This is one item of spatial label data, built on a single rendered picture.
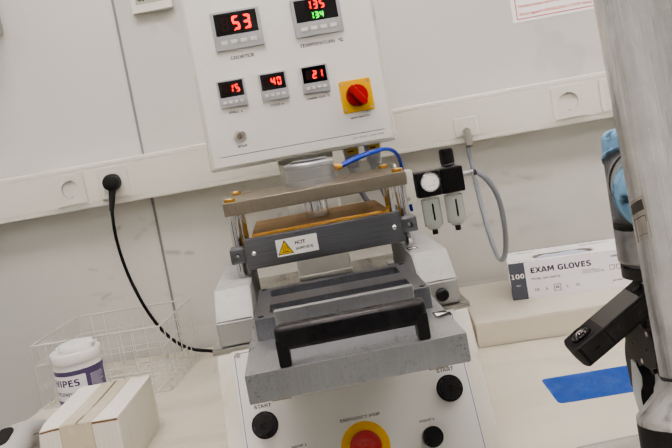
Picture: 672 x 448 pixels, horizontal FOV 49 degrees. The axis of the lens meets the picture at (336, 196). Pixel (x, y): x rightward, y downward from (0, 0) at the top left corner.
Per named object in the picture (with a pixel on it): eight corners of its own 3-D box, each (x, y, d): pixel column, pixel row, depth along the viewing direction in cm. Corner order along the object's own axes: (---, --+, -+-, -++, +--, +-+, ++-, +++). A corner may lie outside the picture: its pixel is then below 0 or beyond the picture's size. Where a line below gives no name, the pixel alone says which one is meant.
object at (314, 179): (243, 242, 130) (229, 170, 129) (413, 210, 132) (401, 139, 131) (234, 265, 106) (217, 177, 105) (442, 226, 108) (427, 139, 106)
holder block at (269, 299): (262, 307, 98) (259, 289, 98) (408, 279, 99) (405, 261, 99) (258, 341, 81) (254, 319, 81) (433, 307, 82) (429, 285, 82)
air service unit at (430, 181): (403, 238, 132) (389, 157, 131) (481, 223, 133) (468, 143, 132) (408, 242, 127) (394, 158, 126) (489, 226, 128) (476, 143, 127)
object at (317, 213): (260, 244, 123) (249, 189, 123) (388, 220, 125) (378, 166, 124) (256, 261, 106) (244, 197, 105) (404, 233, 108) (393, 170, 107)
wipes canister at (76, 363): (77, 417, 135) (60, 338, 134) (122, 410, 134) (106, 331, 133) (56, 437, 126) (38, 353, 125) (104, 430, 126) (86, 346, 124)
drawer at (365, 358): (260, 333, 100) (250, 277, 99) (417, 302, 101) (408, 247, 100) (251, 413, 70) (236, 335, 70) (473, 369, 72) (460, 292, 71)
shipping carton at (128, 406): (92, 436, 124) (81, 385, 123) (166, 425, 123) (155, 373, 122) (42, 491, 105) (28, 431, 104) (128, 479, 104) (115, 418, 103)
